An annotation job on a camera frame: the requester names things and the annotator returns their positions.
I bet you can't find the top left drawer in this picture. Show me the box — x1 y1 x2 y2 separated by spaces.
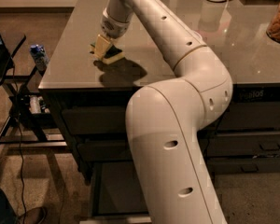
62 106 125 134

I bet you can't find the dark chip bag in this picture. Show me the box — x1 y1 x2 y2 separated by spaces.
233 87 280 103

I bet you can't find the middle right drawer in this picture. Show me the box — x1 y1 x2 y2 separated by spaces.
204 132 280 157

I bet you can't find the top right drawer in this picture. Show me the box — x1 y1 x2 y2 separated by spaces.
218 102 280 131

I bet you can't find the plastic water bottle blue cap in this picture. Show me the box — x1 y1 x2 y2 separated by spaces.
30 44 49 72

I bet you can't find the bottom right drawer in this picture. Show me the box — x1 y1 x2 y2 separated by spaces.
207 158 280 175

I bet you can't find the black side table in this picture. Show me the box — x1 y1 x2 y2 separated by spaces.
0 34 64 146

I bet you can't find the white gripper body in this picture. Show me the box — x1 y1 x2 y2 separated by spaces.
101 10 130 39

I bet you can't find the middle left drawer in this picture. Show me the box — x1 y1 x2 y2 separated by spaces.
77 140 132 161

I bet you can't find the brown shoe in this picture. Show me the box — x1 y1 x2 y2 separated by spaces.
17 207 47 224

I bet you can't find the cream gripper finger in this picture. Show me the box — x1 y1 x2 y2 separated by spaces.
94 35 112 60

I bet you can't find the black cable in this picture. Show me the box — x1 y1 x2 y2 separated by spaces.
8 56 31 224

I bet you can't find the open bottom left drawer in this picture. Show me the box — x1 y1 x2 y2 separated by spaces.
79 161 152 224

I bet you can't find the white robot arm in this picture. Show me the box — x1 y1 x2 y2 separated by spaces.
94 0 232 224

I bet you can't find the green and yellow sponge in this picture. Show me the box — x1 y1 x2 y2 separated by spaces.
96 46 124 64

